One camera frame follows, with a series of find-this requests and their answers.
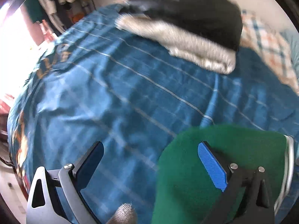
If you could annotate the light blue blanket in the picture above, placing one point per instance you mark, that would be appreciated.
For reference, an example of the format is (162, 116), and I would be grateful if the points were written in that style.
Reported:
(293, 40)

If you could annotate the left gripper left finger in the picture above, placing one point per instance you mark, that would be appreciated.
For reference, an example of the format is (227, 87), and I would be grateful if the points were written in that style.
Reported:
(44, 204)

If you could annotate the black and white garment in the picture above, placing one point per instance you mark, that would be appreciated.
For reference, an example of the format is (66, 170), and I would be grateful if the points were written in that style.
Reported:
(205, 32)

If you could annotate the plaid pillow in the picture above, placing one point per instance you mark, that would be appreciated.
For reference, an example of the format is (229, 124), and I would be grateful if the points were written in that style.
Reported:
(271, 47)

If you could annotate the blue patterned bed sheet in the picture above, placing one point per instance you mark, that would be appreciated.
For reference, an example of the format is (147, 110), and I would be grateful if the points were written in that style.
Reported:
(99, 83)

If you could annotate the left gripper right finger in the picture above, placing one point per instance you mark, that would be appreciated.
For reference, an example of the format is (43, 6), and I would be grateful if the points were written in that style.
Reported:
(246, 193)

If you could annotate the hanging clothes rack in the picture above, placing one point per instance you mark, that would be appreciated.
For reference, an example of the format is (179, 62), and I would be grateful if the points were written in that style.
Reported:
(57, 15)

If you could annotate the grey gloved hand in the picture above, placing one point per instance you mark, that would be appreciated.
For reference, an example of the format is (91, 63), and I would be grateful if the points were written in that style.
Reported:
(125, 214)

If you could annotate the green varsity jacket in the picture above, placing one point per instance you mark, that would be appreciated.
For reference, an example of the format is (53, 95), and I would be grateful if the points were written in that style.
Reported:
(186, 193)

